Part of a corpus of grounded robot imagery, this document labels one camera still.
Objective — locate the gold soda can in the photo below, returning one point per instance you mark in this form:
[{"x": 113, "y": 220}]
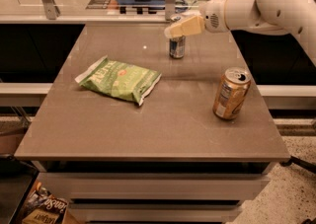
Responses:
[{"x": 231, "y": 93}]

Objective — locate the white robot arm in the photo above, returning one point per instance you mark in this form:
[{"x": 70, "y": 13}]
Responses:
[{"x": 264, "y": 17}]

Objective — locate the magazine stack on floor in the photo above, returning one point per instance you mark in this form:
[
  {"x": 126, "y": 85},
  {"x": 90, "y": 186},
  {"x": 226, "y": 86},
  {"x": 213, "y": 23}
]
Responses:
[{"x": 42, "y": 207}]

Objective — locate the green chip bag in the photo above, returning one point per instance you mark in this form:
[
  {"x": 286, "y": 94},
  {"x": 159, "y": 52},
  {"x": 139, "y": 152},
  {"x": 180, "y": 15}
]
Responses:
[{"x": 119, "y": 80}]

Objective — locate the lower grey drawer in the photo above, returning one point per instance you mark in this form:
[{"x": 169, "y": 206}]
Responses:
[{"x": 153, "y": 213}]

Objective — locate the upper grey drawer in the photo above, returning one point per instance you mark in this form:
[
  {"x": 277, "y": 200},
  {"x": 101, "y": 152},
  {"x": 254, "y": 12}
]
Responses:
[{"x": 150, "y": 186}]

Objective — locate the grey drawer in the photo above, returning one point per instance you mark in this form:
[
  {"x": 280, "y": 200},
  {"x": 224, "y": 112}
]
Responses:
[
  {"x": 150, "y": 186},
  {"x": 153, "y": 213}
]

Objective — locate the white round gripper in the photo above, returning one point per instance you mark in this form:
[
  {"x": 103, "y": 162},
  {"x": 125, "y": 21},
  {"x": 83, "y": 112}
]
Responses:
[{"x": 213, "y": 14}]

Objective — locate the silver blue redbull can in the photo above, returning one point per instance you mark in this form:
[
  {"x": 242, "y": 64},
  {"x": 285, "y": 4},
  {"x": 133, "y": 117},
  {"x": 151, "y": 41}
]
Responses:
[{"x": 177, "y": 47}]

